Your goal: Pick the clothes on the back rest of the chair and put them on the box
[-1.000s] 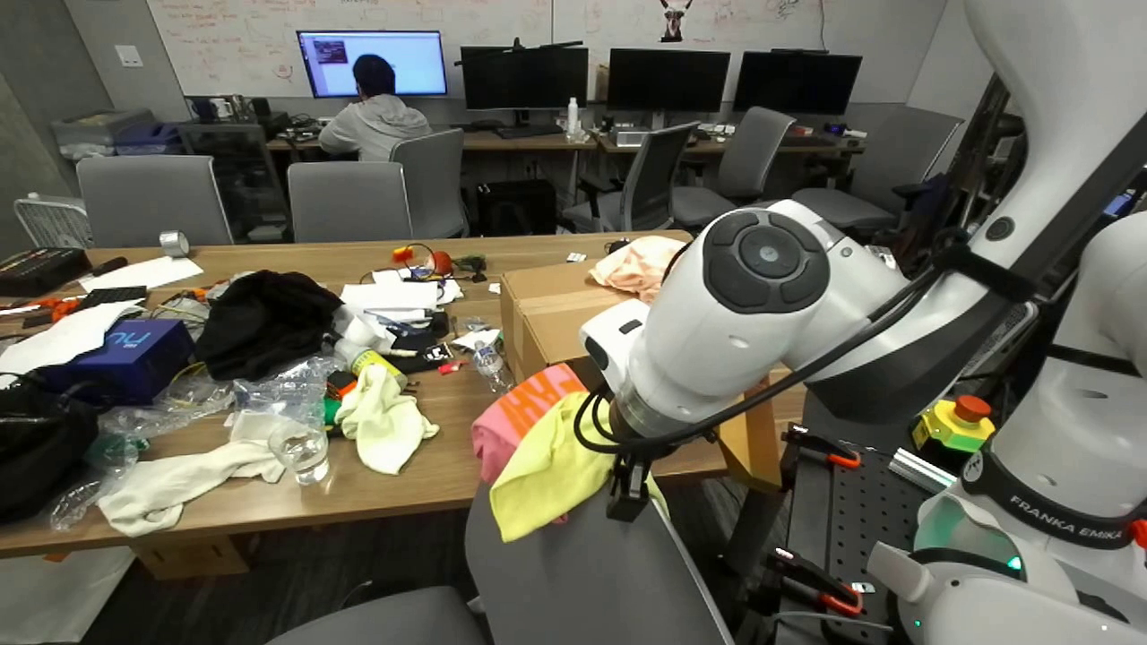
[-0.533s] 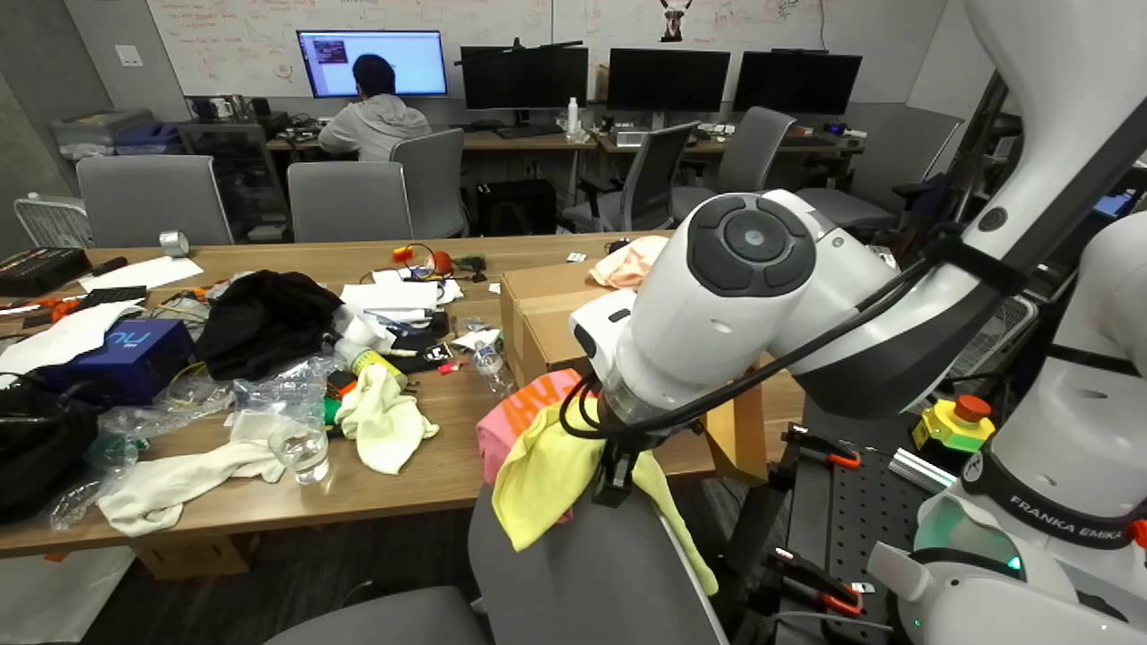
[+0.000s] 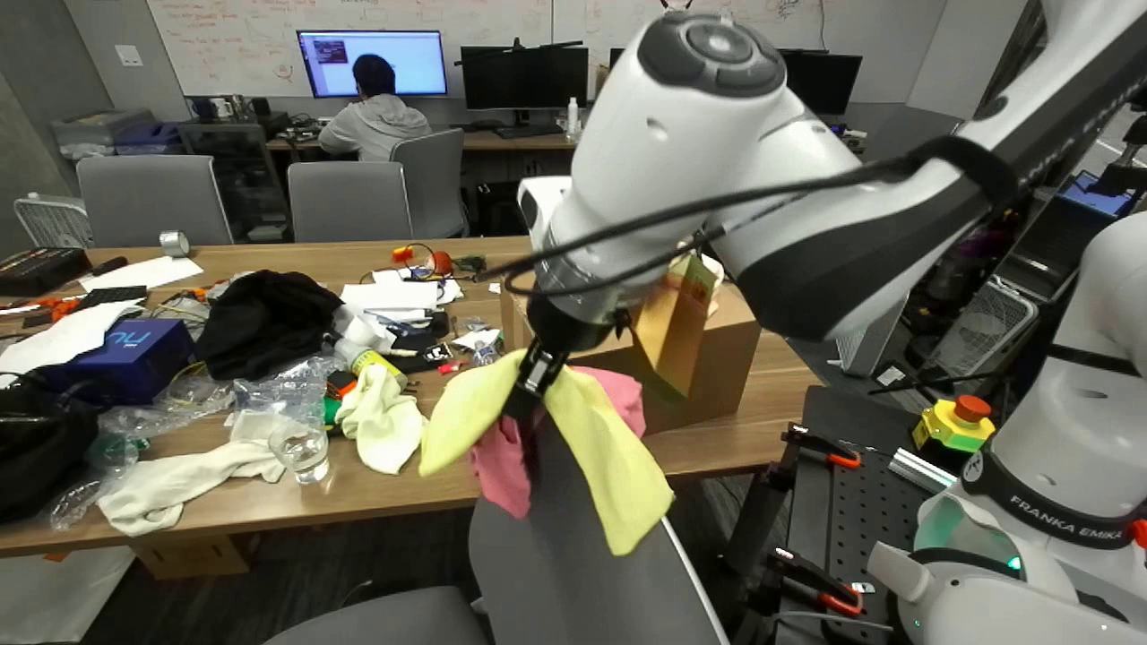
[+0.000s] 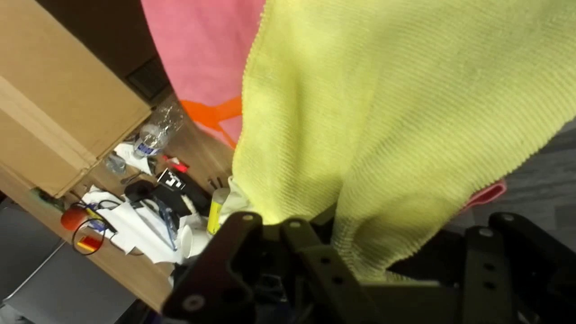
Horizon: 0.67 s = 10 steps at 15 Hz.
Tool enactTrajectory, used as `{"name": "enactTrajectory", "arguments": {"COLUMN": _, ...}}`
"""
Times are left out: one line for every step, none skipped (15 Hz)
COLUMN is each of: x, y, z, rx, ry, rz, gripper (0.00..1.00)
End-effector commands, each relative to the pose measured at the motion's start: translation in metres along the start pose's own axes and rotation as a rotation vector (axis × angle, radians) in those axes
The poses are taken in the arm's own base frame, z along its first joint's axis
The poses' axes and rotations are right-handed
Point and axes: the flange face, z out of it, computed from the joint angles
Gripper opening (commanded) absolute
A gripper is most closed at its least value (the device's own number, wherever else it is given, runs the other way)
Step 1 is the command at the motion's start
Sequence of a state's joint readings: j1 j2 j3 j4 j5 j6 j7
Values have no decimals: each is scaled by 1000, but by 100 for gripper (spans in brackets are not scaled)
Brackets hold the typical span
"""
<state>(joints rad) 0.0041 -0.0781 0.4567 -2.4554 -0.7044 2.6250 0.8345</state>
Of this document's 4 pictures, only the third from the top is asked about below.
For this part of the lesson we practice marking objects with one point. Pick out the pink and orange cloth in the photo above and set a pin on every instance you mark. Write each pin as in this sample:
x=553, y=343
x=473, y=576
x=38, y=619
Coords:
x=504, y=472

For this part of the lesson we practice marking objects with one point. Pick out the yellow red emergency stop button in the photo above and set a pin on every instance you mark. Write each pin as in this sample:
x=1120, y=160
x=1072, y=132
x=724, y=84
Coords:
x=952, y=428

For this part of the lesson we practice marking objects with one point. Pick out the dark computer monitor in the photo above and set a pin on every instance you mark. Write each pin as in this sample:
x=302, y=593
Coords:
x=829, y=80
x=525, y=75

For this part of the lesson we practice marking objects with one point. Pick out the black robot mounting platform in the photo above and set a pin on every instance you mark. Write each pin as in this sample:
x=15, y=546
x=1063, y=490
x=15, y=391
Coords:
x=848, y=502

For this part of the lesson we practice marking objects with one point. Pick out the long wooden desk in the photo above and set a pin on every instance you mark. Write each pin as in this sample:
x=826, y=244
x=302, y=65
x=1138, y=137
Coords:
x=512, y=141

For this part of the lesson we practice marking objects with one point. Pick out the white paper stack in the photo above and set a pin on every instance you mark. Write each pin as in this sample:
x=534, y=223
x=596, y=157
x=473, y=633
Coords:
x=394, y=294

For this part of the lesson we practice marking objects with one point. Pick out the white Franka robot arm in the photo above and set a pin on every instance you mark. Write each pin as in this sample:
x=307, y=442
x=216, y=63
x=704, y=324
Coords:
x=718, y=132

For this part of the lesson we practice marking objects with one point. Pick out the grey office chair holding clothes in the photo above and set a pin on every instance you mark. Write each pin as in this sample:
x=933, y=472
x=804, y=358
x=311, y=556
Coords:
x=575, y=576

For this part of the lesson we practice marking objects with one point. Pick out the white paper sheet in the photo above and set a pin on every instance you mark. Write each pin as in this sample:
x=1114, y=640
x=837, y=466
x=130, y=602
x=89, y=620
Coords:
x=137, y=275
x=66, y=335

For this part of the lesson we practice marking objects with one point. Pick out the pale yellow cloth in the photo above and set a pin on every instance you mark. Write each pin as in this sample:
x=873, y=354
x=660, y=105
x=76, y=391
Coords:
x=381, y=425

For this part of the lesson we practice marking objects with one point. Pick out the black keyboard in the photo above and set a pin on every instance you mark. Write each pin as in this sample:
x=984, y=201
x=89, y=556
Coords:
x=39, y=269

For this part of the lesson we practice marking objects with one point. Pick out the blue box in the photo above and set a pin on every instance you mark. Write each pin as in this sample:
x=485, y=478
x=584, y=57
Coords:
x=130, y=354

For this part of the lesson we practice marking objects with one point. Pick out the lit computer monitor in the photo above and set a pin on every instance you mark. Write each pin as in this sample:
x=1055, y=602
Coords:
x=413, y=57

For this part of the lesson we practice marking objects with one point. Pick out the black garment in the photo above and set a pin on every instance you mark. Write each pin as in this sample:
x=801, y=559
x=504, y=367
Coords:
x=264, y=324

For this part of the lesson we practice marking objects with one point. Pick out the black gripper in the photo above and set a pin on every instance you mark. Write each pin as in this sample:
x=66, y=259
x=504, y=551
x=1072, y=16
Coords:
x=575, y=326

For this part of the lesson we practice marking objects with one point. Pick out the white wall plate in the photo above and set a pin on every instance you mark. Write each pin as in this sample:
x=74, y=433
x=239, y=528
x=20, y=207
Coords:
x=130, y=54

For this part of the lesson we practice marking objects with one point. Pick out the orange toy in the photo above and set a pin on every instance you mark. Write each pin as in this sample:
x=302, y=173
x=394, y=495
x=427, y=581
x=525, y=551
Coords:
x=415, y=256

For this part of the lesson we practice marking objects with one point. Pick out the open laptop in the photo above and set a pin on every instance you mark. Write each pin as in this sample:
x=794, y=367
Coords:
x=1063, y=244

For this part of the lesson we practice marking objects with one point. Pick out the clear plastic bags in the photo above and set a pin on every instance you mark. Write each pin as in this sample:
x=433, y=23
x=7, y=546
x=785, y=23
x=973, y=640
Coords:
x=286, y=406

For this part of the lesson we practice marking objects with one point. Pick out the black bag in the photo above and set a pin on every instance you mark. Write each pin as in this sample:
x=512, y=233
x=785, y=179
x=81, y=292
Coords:
x=38, y=453

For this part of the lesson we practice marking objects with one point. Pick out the cream white cloth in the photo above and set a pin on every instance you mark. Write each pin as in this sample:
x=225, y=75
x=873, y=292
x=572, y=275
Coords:
x=167, y=485

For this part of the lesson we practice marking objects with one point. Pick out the person in grey hoodie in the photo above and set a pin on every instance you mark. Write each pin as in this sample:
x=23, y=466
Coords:
x=375, y=128

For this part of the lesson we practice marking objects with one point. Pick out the yellow-green cloth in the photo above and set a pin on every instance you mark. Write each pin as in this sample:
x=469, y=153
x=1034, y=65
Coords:
x=611, y=466

